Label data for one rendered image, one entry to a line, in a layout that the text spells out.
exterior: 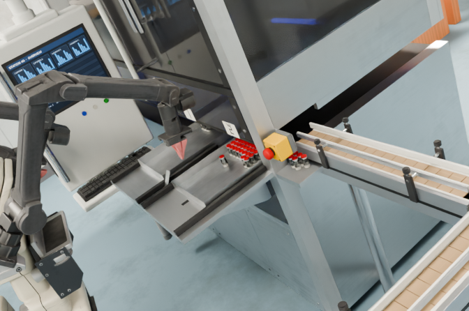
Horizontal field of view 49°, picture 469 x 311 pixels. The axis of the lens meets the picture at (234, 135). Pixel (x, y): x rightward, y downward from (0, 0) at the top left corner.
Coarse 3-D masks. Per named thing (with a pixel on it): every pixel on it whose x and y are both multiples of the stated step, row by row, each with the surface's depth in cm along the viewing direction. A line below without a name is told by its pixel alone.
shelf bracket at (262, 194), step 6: (264, 186) 191; (258, 192) 190; (264, 192) 191; (246, 198) 188; (252, 198) 189; (258, 198) 191; (264, 198) 192; (240, 204) 187; (246, 204) 188; (252, 204) 190; (234, 210) 186
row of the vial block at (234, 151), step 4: (228, 144) 200; (228, 148) 199; (232, 148) 196; (236, 148) 195; (232, 152) 198; (236, 152) 195; (240, 152) 191; (244, 152) 190; (248, 152) 189; (236, 156) 196; (240, 156) 194; (248, 156) 186; (252, 156) 186; (252, 160) 186; (256, 160) 187; (252, 164) 188
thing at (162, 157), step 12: (192, 132) 233; (204, 132) 228; (216, 132) 224; (192, 144) 223; (204, 144) 218; (144, 156) 224; (156, 156) 226; (168, 156) 221; (192, 156) 207; (144, 168) 221; (156, 168) 216; (168, 168) 212
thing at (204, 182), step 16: (224, 144) 204; (208, 160) 202; (240, 160) 195; (192, 176) 199; (208, 176) 194; (224, 176) 190; (240, 176) 180; (192, 192) 188; (208, 192) 184; (224, 192) 177
